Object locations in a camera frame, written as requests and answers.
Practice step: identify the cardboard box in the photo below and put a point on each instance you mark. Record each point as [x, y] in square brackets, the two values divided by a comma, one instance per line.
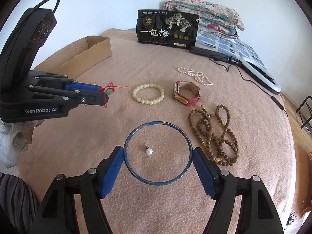
[77, 57]

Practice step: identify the white ring light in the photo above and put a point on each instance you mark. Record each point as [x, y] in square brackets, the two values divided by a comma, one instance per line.
[258, 73]

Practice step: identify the black snack bag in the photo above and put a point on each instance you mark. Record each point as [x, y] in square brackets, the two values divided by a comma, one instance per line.
[168, 28]

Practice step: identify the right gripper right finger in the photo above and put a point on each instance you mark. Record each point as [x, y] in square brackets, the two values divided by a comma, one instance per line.
[257, 213]

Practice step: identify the folded floral quilt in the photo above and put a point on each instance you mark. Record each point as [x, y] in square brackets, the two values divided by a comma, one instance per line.
[213, 18]

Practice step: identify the red strap wristwatch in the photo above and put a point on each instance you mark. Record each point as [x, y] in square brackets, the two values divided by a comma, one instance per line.
[186, 93]

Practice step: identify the pearl earring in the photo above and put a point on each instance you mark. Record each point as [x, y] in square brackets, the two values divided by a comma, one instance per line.
[149, 151]

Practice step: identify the white gloved left hand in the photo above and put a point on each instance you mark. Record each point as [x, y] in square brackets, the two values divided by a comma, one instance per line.
[15, 138]

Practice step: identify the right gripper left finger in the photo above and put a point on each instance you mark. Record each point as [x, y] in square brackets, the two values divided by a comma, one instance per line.
[57, 211]

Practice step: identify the black metal clothes rack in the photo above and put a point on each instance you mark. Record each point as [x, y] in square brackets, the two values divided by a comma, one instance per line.
[304, 112]

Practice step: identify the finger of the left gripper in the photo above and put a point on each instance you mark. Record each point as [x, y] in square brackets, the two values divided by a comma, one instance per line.
[82, 86]
[73, 97]

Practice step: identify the blue bangle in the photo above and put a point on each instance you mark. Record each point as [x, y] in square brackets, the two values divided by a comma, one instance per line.
[171, 158]

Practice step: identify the blue checked bed sheet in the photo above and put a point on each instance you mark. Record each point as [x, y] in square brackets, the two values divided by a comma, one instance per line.
[230, 47]

